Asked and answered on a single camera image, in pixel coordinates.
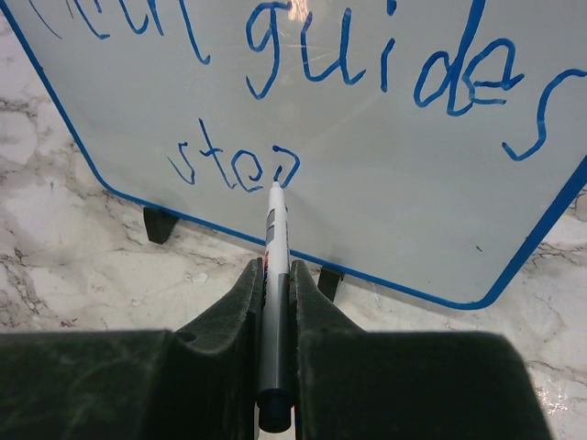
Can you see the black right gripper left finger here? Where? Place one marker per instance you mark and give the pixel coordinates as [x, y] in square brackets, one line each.
[197, 382]

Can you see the white whiteboard marker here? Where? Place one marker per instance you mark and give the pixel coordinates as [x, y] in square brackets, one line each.
[274, 394]

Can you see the blue framed small whiteboard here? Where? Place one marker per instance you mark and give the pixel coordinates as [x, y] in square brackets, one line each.
[427, 146]

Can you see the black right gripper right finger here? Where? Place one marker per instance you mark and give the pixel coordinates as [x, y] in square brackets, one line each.
[355, 384]

